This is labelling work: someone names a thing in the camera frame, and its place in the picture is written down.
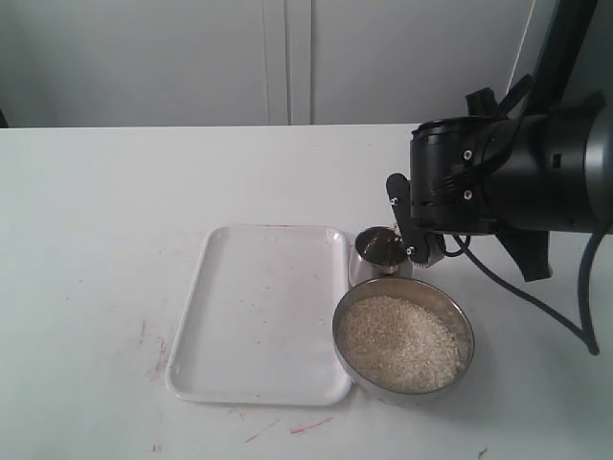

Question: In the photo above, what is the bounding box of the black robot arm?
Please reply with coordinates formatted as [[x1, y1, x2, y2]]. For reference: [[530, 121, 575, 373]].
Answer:
[[386, 92, 612, 280]]

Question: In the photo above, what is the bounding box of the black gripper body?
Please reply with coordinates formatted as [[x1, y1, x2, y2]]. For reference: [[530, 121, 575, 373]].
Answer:
[[409, 116, 508, 235]]

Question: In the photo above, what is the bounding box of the white cabinet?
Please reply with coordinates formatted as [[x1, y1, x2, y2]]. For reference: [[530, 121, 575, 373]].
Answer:
[[1, 1, 556, 127]]

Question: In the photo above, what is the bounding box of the black vertical post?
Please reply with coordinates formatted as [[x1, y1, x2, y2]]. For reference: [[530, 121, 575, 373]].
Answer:
[[520, 0, 599, 116]]

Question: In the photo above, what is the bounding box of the small steel cup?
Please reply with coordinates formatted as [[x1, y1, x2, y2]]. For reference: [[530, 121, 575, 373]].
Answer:
[[349, 226, 413, 287]]

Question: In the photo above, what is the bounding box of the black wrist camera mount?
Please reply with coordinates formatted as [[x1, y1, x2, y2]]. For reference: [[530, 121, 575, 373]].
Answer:
[[465, 74, 552, 282]]

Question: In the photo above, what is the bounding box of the black cable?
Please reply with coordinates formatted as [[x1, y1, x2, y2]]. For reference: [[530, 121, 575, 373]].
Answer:
[[444, 229, 613, 357]]

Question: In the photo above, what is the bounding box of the large steel bowl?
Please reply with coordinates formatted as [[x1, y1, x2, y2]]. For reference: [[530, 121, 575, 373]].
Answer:
[[332, 277, 475, 404]]

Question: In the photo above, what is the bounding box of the white rectangular plastic tray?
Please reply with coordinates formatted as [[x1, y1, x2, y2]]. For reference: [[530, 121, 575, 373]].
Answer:
[[166, 225, 352, 406]]

